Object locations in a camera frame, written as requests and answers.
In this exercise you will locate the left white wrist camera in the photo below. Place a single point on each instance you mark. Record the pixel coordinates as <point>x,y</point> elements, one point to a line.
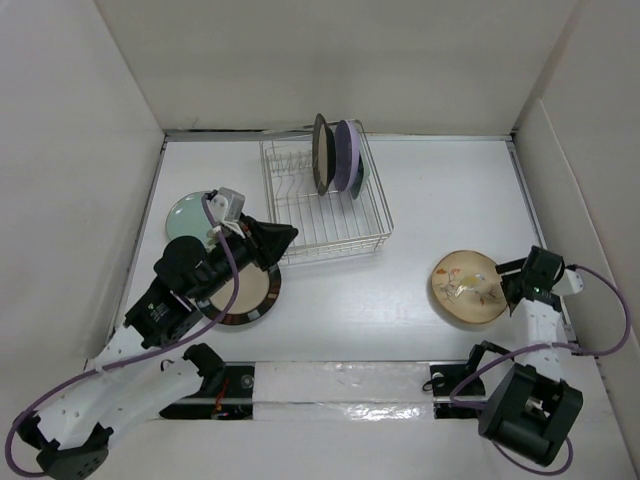
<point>223,209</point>

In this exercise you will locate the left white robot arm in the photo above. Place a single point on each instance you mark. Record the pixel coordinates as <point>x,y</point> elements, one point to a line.
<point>154,358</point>

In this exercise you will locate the brown rimmed deep plate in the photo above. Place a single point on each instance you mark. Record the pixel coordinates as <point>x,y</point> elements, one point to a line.
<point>323,154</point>

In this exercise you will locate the round light green plate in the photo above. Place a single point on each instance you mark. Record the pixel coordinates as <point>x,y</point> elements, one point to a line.
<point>187,218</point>

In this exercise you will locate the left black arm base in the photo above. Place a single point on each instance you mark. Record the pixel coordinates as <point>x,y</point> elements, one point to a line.
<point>232,399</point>

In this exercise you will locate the rectangular light green plate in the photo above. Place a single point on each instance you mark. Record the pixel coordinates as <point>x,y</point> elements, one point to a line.
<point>361,179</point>

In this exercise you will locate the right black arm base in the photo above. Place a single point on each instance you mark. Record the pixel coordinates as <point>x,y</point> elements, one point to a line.
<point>457,390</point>

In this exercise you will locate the metal wire dish rack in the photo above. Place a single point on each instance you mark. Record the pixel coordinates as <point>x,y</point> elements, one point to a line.
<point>331,226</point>

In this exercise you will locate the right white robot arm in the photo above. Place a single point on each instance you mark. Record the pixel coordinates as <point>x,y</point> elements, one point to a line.
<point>533,408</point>

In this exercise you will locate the striped rim beige plate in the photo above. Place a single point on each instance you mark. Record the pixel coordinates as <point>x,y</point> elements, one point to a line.
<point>258,292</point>

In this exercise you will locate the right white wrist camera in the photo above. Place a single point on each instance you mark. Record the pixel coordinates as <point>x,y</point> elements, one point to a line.
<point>569,283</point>

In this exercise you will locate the purple round plate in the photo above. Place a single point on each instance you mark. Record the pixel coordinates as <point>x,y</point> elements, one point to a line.
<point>347,148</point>

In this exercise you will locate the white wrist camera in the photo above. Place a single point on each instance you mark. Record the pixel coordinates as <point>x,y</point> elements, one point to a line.
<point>569,283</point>
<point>223,209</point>

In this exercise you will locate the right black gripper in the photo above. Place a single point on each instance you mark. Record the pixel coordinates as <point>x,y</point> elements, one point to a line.
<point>507,268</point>

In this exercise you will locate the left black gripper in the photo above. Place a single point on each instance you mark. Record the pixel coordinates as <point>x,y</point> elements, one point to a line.
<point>268,240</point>

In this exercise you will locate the beige bird pattern plate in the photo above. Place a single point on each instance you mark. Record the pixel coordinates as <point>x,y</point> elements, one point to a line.
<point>465,283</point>

